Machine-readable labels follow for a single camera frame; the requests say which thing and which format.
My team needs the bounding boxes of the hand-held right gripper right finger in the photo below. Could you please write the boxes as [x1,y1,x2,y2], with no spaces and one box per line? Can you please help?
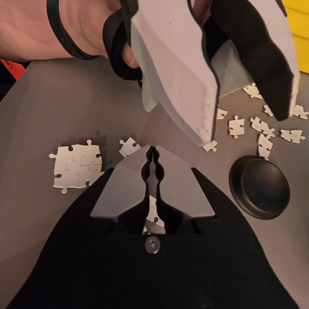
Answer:
[153,144,216,220]

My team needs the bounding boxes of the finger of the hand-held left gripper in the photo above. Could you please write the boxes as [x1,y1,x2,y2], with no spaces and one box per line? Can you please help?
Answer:
[210,0,301,121]
[131,0,219,147]

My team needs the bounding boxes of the yellow plastic bin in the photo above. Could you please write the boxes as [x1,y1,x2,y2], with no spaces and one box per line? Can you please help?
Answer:
[284,0,309,74]

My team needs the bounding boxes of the person's left hand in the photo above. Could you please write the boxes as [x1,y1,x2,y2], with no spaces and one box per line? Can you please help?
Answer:
[58,0,140,69]

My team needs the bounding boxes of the scatter of white puzzle pieces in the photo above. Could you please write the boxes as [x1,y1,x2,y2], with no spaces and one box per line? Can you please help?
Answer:
[119,83,309,235]

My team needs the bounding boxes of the black wristband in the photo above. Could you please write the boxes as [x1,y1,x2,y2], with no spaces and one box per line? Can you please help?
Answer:
[47,0,99,61]

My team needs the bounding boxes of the black round puzzle stand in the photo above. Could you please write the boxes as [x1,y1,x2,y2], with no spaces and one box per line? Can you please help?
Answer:
[229,155,291,220]

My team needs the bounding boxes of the small red object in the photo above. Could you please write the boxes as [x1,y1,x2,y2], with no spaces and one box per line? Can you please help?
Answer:
[0,59,26,80]

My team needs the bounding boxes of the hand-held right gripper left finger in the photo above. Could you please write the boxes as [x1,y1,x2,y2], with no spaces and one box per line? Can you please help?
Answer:
[89,146,152,220]

